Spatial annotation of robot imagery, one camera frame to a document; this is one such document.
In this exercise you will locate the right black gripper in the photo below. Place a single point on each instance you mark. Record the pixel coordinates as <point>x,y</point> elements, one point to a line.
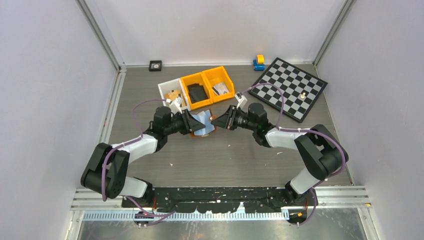
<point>225,120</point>

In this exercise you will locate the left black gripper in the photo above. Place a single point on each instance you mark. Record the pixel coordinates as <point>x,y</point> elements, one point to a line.
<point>190,124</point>

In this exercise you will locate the brown leather card holder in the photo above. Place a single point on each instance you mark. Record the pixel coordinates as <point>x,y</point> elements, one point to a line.
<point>205,117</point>

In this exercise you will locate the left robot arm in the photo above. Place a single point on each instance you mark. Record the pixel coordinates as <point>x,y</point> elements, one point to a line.
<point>106,170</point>

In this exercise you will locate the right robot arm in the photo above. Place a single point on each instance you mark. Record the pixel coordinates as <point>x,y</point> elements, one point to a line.
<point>321,153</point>

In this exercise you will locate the cards in yellow bin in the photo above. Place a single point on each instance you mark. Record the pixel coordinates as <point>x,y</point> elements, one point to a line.
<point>220,89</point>

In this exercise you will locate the yellow bin with cards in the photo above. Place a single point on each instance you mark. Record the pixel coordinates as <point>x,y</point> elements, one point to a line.
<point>216,75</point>

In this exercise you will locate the black wallet in bin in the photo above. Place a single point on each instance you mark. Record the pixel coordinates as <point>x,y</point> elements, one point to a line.
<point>196,93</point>

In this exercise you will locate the brown items in white bin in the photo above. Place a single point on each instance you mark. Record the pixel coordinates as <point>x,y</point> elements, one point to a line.
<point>173,94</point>

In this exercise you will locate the yellow bin with black item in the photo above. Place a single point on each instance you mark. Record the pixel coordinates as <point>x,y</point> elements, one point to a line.
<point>200,79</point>

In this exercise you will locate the white plastic bin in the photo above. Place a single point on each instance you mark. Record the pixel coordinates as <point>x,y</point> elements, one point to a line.
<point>172,89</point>

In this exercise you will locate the blue and yellow toy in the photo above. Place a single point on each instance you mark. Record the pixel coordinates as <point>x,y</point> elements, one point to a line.
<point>259,63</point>

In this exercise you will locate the small black square box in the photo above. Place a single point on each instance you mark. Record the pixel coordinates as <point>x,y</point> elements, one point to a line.
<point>155,66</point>

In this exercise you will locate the black and white chessboard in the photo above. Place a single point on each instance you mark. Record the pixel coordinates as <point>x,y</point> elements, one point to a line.
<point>281,85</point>

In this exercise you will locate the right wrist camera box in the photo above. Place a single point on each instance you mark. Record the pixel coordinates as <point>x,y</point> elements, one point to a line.
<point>241,100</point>

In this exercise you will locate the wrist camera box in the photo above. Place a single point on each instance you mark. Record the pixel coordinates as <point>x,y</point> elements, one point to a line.
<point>176,102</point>
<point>241,100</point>

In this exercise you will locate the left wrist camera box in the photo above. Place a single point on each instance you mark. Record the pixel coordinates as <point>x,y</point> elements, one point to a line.
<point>176,102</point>

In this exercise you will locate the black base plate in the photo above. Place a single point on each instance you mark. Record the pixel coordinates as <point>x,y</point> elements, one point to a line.
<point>218,200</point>

